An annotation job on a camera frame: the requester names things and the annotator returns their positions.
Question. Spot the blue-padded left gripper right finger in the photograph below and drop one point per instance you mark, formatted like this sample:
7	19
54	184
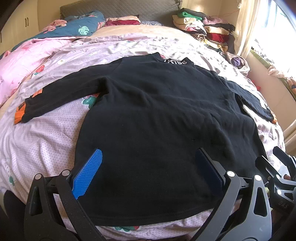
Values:
242	211

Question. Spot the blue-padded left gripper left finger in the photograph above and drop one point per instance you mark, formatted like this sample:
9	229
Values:
42	220

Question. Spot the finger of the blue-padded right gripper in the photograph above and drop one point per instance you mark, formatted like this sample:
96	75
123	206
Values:
268	173
287	160

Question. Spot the black sweater orange cuffs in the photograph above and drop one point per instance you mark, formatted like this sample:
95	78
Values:
150	116

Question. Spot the pile of folded clothes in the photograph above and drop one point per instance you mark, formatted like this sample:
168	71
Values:
214	32

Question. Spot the patterned cloth on windowsill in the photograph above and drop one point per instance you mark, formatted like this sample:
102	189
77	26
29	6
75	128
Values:
286	78

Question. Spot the purple cloth bundle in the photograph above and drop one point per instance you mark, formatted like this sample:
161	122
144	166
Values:
237	62

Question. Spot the cream curtain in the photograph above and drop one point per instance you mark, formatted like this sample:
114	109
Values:
251	25

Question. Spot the pink quilt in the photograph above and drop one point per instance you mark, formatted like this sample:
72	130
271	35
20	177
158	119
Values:
17	65

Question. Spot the grey quilted headboard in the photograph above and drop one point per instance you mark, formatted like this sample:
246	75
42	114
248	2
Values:
159	10

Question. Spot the beige bed sheet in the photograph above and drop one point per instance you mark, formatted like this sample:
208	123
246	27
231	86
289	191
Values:
137	29

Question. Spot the teal leaf print blanket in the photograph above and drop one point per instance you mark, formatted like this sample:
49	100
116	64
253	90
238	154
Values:
54	36

